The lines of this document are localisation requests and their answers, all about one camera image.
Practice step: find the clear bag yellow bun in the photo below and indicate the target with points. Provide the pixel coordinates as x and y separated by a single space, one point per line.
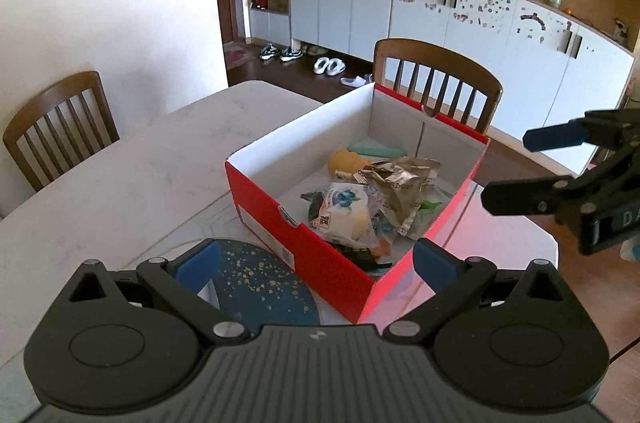
346 215

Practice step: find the right wooden chair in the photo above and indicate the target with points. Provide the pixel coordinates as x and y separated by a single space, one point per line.
441 81

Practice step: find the silver foil snack bag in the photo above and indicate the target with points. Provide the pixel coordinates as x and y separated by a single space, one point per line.
405 182

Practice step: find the wooden chair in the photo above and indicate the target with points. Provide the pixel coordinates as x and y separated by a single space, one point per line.
60 128
441 81

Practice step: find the red white cardboard box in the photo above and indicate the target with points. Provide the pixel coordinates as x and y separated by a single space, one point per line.
268 176

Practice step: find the yellow plush toy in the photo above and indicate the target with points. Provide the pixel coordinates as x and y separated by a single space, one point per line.
346 163

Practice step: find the mint green pen case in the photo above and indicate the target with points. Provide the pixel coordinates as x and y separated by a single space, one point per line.
376 151

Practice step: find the white bag with green toy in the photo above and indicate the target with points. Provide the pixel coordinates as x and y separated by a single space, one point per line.
429 211

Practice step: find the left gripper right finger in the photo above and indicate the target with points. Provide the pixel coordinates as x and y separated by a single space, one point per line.
457 286

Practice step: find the dark sneakers pair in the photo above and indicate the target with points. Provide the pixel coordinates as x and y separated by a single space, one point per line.
271 51

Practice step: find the far wooden chair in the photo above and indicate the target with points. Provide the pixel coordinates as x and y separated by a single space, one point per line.
60 128

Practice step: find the white wall cabinets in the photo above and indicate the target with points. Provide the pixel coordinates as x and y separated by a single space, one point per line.
551 68

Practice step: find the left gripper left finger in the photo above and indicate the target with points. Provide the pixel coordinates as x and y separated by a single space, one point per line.
176 285

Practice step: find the white slippers pair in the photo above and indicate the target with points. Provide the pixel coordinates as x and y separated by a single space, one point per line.
329 67

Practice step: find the black snack packet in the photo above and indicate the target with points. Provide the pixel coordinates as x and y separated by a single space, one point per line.
315 200

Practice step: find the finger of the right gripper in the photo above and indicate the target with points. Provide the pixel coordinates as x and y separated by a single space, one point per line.
607 129
535 195

